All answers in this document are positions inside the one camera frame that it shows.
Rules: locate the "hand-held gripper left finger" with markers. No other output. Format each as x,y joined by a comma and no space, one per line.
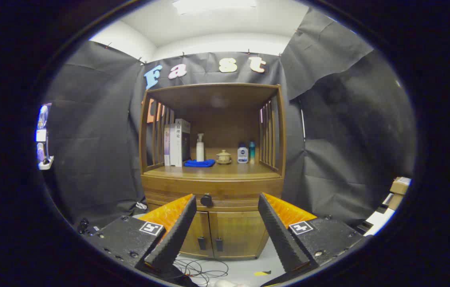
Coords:
177,235

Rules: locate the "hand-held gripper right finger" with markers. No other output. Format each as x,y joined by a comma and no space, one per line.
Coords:
282,239

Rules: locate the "black drawer knob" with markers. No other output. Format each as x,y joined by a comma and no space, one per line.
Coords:
206,200

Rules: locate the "wooden drawer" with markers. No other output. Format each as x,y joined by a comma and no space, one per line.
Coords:
232,189

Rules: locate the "wooden cabinet door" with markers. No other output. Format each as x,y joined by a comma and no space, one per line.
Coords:
240,235
199,227

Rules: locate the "wooden countertop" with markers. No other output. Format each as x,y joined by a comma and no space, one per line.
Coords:
232,170

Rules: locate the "wooden cabinet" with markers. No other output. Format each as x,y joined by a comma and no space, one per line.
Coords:
224,119

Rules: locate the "yellow tape strip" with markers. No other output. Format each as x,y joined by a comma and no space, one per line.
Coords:
262,273

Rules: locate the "pale rounded object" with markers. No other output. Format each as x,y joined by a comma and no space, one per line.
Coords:
224,284

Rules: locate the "blue folded cloth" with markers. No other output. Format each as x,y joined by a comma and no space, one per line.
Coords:
199,163

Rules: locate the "white pump bottle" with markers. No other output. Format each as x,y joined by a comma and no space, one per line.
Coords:
200,153

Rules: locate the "white portrait cover book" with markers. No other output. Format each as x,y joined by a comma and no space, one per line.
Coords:
178,147

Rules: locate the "pale purple book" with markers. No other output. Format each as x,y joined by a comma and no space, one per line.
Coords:
166,147

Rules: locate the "beige lidded tea cup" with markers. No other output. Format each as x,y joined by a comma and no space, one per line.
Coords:
223,157

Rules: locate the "teal slim bottle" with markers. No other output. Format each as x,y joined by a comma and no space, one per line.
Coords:
252,153

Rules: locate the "white lotion bottle blue cap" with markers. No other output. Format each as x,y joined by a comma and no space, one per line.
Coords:
242,155

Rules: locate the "black power strip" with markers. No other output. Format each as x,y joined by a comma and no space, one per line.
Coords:
83,226

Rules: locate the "white flat board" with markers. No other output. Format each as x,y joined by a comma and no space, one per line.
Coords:
380,221

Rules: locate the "cardboard box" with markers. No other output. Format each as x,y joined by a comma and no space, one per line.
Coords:
400,186

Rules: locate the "ceiling light panel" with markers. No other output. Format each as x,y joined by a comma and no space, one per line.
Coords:
213,4

